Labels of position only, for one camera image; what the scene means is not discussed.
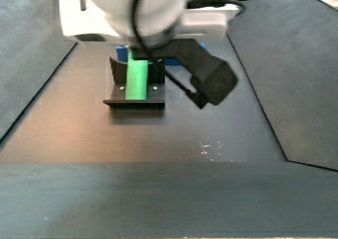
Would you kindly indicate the blue shape-sorting block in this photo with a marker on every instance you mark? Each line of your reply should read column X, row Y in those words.
column 173, row 53

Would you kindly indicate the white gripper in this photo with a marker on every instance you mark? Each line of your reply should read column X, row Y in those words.
column 117, row 21

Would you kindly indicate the black curved fixture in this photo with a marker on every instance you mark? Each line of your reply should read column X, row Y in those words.
column 156, row 88

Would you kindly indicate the green cylinder peg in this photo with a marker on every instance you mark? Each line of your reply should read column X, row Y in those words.
column 136, row 78

